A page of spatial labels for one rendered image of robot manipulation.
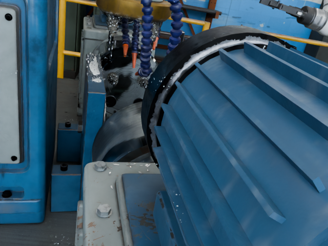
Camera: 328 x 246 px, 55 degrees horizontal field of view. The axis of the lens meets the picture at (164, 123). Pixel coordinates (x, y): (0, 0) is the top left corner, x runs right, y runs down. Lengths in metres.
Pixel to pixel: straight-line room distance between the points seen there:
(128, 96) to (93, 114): 0.39
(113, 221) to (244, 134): 0.20
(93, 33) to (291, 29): 5.30
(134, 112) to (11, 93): 0.24
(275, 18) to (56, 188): 5.62
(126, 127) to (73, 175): 0.29
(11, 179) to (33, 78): 0.24
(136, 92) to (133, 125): 0.54
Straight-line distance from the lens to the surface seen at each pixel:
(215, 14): 5.11
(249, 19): 6.02
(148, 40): 0.65
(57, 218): 0.88
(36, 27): 0.64
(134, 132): 0.54
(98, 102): 0.71
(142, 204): 0.35
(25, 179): 0.78
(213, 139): 0.21
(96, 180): 0.40
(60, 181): 0.83
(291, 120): 0.19
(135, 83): 1.08
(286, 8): 1.48
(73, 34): 3.98
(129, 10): 0.72
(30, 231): 0.85
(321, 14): 1.57
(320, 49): 6.10
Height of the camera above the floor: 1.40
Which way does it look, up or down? 25 degrees down
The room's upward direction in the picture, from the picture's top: 11 degrees clockwise
